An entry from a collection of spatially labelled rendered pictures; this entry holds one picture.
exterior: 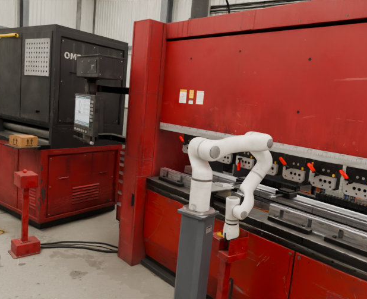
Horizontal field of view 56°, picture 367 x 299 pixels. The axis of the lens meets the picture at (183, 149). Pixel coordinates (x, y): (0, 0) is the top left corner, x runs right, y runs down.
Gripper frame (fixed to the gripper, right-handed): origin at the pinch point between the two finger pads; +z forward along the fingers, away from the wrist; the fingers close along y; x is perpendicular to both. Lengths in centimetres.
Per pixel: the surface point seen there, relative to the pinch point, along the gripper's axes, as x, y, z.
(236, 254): 4.8, -1.0, 4.2
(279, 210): 2.9, -40.0, -16.7
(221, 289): -3.5, 3.1, 31.6
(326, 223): 35, -45, -18
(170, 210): -91, -11, 9
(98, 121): -136, 36, -66
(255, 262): -1.1, -24.0, 19.2
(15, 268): -166, 105, 66
